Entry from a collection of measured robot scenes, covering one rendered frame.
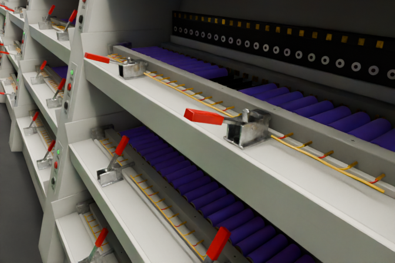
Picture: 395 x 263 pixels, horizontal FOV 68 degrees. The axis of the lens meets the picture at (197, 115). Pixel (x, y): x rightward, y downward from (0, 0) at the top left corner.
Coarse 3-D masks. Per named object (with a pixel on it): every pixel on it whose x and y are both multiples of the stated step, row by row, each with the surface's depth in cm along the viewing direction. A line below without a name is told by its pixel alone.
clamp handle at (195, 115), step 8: (192, 112) 23; (200, 112) 24; (208, 112) 25; (248, 112) 27; (192, 120) 23; (200, 120) 23; (208, 120) 24; (216, 120) 25; (224, 120) 25; (232, 120) 26; (240, 120) 27; (248, 120) 27
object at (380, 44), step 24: (192, 24) 60; (216, 24) 54; (240, 24) 49; (264, 24) 45; (240, 48) 50; (288, 48) 43; (312, 48) 40; (336, 48) 37; (360, 48) 34; (384, 48) 32; (336, 72) 38; (360, 72) 35; (384, 72) 33
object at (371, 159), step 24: (120, 48) 58; (168, 72) 44; (216, 96) 36; (240, 96) 33; (288, 120) 28; (312, 120) 28; (288, 144) 26; (312, 144) 26; (336, 144) 24; (360, 144) 23; (336, 168) 23; (360, 168) 23; (384, 168) 22
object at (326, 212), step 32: (96, 32) 60; (128, 32) 64; (160, 32) 68; (96, 64) 56; (256, 64) 47; (288, 64) 42; (128, 96) 44; (160, 96) 40; (384, 96) 33; (160, 128) 38; (192, 128) 31; (224, 128) 31; (192, 160) 33; (224, 160) 28; (256, 160) 25; (288, 160) 25; (256, 192) 25; (288, 192) 22; (320, 192) 21; (352, 192) 22; (288, 224) 23; (320, 224) 20; (352, 224) 18; (384, 224) 19; (320, 256) 21; (352, 256) 19; (384, 256) 17
